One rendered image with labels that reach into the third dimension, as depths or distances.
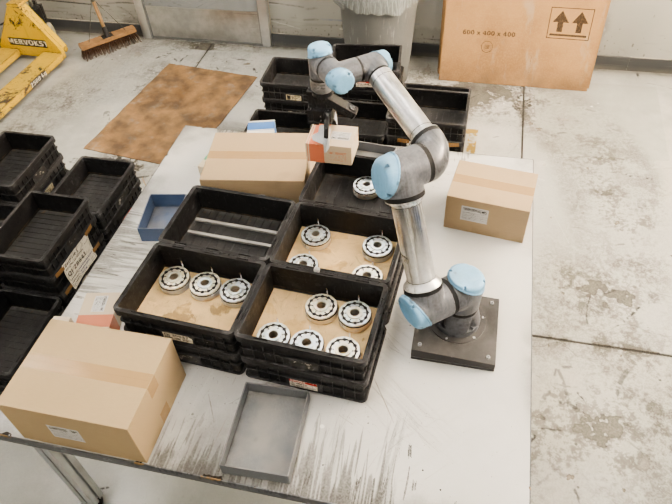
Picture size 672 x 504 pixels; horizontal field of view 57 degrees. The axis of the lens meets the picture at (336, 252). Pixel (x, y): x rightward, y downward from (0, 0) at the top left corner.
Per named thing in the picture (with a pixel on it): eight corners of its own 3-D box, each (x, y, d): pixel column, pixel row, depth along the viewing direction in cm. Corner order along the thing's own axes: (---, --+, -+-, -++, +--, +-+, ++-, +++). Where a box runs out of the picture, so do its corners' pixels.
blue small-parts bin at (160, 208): (179, 241, 240) (175, 228, 235) (141, 241, 241) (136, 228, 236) (190, 206, 254) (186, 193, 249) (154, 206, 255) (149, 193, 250)
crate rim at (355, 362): (389, 289, 192) (389, 284, 191) (365, 369, 173) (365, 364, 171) (268, 266, 201) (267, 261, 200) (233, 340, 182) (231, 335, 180)
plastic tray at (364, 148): (379, 195, 253) (379, 186, 250) (333, 187, 258) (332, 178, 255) (396, 156, 271) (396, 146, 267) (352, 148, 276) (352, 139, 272)
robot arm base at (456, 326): (480, 304, 207) (485, 285, 200) (478, 342, 197) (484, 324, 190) (435, 297, 209) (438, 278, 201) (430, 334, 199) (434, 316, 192)
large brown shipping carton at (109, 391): (24, 437, 186) (-6, 403, 171) (74, 355, 206) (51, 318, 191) (147, 463, 179) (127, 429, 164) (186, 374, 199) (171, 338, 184)
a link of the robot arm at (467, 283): (487, 307, 194) (496, 280, 184) (452, 324, 190) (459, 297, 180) (465, 280, 201) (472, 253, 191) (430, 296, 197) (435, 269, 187)
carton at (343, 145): (358, 144, 221) (358, 126, 215) (351, 165, 213) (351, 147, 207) (314, 140, 224) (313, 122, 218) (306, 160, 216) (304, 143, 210)
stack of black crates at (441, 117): (462, 161, 354) (471, 92, 321) (457, 195, 334) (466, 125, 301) (392, 154, 361) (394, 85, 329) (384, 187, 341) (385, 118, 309)
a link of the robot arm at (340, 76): (366, 65, 183) (348, 50, 190) (332, 76, 180) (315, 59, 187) (365, 89, 189) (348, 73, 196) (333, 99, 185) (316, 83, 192)
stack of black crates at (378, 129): (392, 154, 361) (393, 103, 337) (383, 187, 341) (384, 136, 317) (325, 147, 369) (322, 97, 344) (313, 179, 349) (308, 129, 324)
